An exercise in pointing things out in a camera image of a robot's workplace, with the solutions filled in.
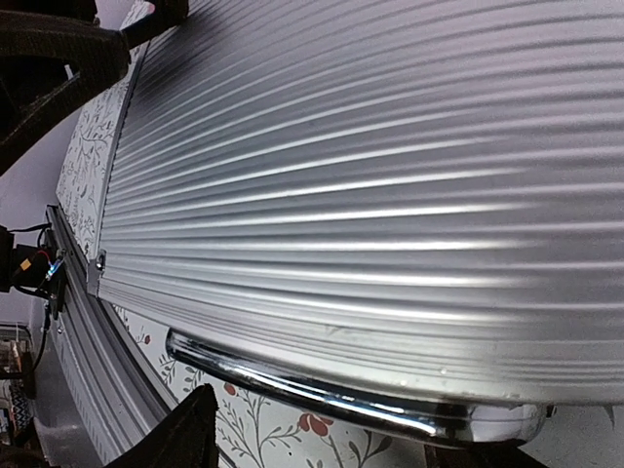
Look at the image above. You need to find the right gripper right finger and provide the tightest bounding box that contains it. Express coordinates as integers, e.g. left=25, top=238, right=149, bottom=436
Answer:
left=424, top=446, right=547, bottom=468

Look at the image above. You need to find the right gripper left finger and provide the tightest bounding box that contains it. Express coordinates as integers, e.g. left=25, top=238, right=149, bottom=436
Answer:
left=106, top=384, right=218, bottom=468

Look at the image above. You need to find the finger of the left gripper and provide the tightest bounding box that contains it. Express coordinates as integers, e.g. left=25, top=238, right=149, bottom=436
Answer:
left=1, top=1, right=189, bottom=172

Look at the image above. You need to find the aluminium poker case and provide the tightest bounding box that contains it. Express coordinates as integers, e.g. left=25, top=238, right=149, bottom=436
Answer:
left=97, top=1, right=623, bottom=445

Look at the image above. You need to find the front aluminium rail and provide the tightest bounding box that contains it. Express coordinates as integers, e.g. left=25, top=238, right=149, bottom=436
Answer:
left=46, top=206, right=176, bottom=465

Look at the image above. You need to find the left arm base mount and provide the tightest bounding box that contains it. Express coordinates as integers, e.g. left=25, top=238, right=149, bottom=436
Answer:
left=1, top=222, right=66, bottom=320

